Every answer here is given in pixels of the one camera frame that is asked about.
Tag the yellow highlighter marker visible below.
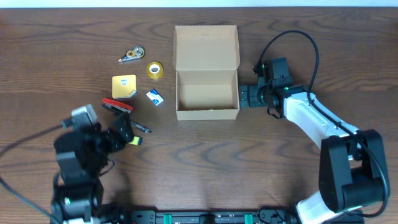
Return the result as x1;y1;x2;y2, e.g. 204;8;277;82
129;136;142;146

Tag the black pen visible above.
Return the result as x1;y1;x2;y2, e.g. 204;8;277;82
130;120;152;133

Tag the red black stapler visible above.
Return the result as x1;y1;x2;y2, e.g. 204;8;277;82
102;98;134;115

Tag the blue white eraser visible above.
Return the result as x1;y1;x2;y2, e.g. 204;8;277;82
146;89;164;106

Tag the brown cardboard box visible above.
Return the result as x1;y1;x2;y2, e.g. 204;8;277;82
174;25;240;121

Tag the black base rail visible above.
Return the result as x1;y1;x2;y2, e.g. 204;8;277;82
102;209;364;224

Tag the yellow tape roll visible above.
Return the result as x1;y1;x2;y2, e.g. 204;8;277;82
147;62;164;79

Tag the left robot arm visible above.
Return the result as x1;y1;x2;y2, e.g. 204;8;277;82
51;112;134;223

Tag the correction tape dispenser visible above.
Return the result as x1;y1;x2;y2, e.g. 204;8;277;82
118;45;146;63

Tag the yellow sticky note pad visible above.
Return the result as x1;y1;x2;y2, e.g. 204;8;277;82
111;74;137;99

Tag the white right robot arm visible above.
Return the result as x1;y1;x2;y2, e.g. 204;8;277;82
239;77;390;223

